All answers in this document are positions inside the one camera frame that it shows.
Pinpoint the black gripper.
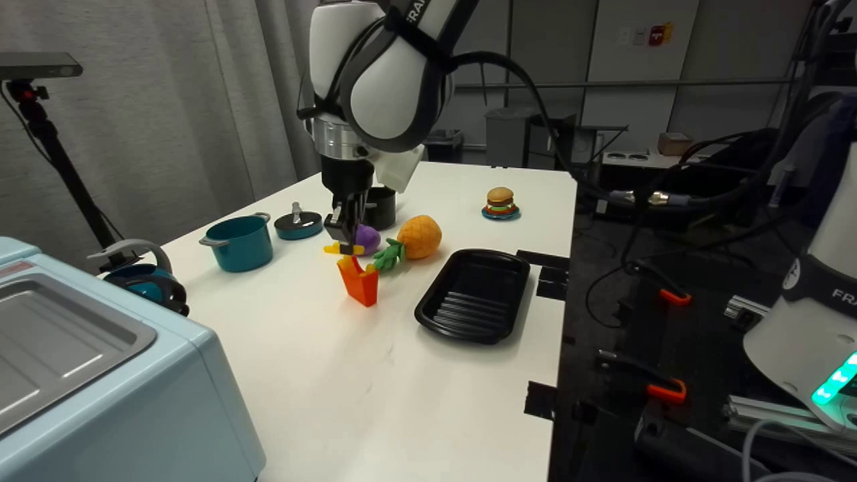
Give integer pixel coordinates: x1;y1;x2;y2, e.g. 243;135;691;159
319;159;378;249

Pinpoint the white second robot base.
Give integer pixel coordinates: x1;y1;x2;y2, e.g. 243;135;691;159
742;159;857;443

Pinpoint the purple plush vegetable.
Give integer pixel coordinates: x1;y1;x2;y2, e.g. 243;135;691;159
350;223;383;260

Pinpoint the red plush fries pack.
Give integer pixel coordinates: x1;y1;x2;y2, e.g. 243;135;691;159
334;254;383;310

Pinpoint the orange plush pineapple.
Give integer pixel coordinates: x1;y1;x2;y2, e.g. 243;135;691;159
370;211;444;277

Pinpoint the plush burger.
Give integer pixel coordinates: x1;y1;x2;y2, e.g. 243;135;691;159
484;185;520;217

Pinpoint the black mug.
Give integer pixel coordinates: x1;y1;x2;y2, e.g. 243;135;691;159
358;183;401;234

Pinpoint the dark teal pot lid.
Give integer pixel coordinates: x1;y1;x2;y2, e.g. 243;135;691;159
270;198;327;245

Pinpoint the teal toy pot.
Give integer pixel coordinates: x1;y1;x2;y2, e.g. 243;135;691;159
196;211;272;277

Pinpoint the black plastic tray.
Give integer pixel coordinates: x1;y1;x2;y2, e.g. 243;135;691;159
412;246;532;348

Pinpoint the teal round plate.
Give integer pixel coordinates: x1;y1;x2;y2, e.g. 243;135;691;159
480;203;524;226

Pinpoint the grey bin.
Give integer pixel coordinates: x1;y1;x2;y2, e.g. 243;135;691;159
484;106;531;170

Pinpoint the long black tape strip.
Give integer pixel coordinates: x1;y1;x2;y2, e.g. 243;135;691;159
513;249;566;270

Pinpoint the grey curtain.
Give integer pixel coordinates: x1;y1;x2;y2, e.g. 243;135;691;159
0;0;330;270

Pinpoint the light blue toaster oven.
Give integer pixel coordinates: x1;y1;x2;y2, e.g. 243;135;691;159
0;234;268;482

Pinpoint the cardboard box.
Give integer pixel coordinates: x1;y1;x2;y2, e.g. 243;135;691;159
657;130;697;162

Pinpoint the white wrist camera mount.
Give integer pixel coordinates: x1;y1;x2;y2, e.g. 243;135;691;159
373;144;428;197

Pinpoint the teal object with grey handle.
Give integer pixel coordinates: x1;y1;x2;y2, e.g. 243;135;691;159
86;237;193;318

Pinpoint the black camera tripod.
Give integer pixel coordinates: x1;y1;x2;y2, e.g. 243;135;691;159
0;49;128;262

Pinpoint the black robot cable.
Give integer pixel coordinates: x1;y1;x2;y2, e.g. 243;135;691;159
444;49;857;226

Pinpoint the orange handled black clamp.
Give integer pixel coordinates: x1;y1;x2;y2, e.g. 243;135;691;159
594;347;691;407
627;258;697;310

